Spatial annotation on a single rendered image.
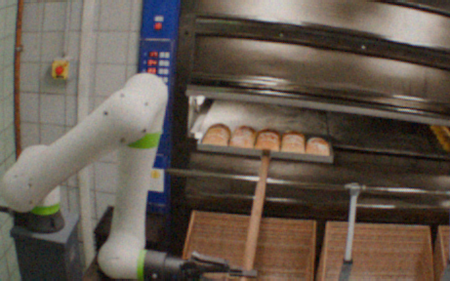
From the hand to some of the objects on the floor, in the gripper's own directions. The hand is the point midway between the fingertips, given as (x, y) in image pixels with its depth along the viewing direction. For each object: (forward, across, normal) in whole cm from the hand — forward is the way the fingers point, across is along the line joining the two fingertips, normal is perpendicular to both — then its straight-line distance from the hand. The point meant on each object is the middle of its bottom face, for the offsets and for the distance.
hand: (242, 278), depth 160 cm
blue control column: (-46, +120, -209) cm, 246 cm away
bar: (+29, +119, -66) cm, 139 cm away
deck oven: (+51, +119, -210) cm, 247 cm away
